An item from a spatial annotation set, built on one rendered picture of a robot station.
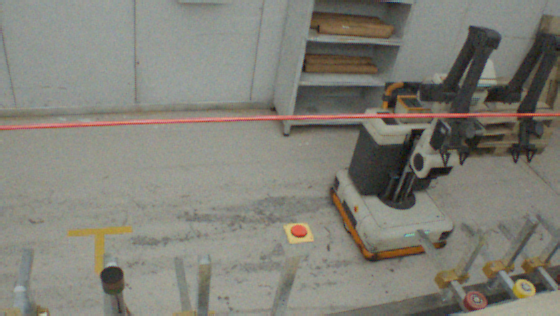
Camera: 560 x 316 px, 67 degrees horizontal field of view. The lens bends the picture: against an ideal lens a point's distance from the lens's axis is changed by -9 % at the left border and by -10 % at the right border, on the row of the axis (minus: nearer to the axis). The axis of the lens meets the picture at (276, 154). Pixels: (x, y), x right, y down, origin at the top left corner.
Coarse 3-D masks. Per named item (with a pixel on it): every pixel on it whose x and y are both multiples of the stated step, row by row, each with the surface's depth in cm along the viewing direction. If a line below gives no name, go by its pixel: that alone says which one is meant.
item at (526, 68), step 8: (544, 32) 202; (536, 40) 202; (544, 40) 197; (536, 48) 204; (528, 56) 209; (536, 56) 205; (528, 64) 209; (520, 72) 214; (528, 72) 212; (512, 80) 220; (520, 80) 215; (504, 88) 223; (512, 88) 219; (520, 88) 219; (504, 96) 223; (520, 96) 224
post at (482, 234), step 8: (480, 232) 157; (488, 232) 155; (472, 240) 161; (480, 240) 157; (472, 248) 161; (480, 248) 160; (464, 256) 165; (472, 256) 162; (464, 264) 165; (456, 272) 170; (464, 272) 168; (448, 288) 175; (448, 296) 177
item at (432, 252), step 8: (416, 232) 190; (424, 232) 189; (424, 240) 185; (424, 248) 184; (432, 248) 181; (432, 256) 179; (440, 256) 178; (440, 264) 174; (456, 280) 168; (456, 288) 165; (456, 296) 164; (464, 296) 162; (464, 312) 159
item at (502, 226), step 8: (504, 224) 206; (504, 232) 203; (512, 232) 202; (512, 240) 199; (528, 256) 190; (536, 272) 185; (544, 272) 183; (544, 280) 181; (552, 280) 180; (552, 288) 177
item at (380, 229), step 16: (336, 176) 315; (336, 192) 316; (352, 192) 297; (416, 192) 306; (352, 208) 293; (368, 208) 285; (384, 208) 287; (400, 208) 290; (416, 208) 292; (432, 208) 294; (352, 224) 294; (368, 224) 276; (384, 224) 275; (400, 224) 277; (416, 224) 279; (432, 224) 282; (448, 224) 285; (368, 240) 274; (384, 240) 271; (400, 240) 276; (416, 240) 281; (432, 240) 287; (368, 256) 277; (384, 256) 280
